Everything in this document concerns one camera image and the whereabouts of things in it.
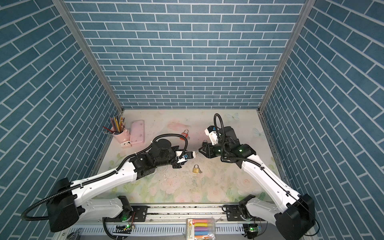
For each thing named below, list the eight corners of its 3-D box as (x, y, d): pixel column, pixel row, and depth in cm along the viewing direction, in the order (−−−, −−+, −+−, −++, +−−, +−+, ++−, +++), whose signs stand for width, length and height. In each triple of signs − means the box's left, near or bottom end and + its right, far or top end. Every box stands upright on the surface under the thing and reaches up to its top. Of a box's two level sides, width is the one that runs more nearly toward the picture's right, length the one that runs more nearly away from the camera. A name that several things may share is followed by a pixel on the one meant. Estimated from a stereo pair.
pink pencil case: (130, 146, 101) (129, 143, 98) (132, 123, 114) (130, 120, 112) (144, 143, 102) (143, 141, 100) (144, 121, 115) (143, 118, 113)
